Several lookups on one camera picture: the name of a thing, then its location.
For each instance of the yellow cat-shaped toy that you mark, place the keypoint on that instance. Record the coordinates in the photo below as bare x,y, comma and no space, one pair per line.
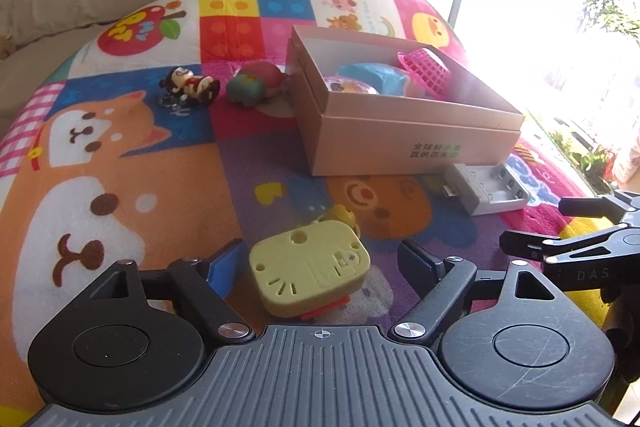
305,272

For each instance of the pink toy strainer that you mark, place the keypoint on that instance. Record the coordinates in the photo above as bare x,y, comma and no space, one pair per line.
425,67

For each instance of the blue white packet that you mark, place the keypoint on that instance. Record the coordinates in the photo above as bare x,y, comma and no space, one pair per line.
372,74

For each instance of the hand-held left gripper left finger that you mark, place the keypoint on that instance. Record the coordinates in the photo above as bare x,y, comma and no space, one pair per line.
227,264

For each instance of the white battery charger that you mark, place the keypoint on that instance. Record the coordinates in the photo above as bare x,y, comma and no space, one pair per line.
480,192

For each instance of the pale cardboard box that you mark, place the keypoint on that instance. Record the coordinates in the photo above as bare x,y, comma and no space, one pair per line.
400,142

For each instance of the green pink turtle toy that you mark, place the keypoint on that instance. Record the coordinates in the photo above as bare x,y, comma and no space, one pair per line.
250,87

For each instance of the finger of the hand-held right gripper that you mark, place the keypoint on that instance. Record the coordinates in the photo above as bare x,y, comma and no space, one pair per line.
530,241
590,206

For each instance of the colourful printed play mat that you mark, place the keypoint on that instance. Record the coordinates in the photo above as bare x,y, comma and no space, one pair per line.
125,187

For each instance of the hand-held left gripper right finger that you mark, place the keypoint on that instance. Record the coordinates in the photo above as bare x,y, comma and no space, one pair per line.
415,257

